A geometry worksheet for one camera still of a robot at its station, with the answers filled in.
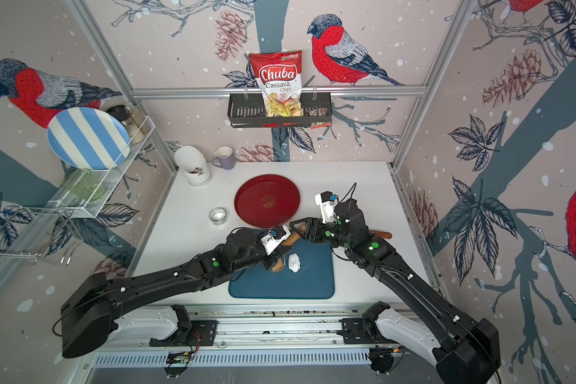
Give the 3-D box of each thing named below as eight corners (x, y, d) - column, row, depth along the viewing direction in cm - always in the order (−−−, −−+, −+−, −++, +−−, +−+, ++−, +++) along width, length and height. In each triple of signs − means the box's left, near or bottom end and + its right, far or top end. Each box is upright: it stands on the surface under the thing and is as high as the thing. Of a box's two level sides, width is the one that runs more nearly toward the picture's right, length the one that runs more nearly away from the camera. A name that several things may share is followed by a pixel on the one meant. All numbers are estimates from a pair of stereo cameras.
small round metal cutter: (209, 225, 102) (207, 221, 99) (213, 211, 106) (211, 207, 104) (225, 225, 102) (223, 221, 99) (228, 211, 106) (227, 207, 104)
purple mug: (218, 170, 121) (213, 156, 114) (221, 159, 127) (216, 146, 119) (233, 170, 121) (229, 156, 114) (235, 159, 127) (232, 145, 119)
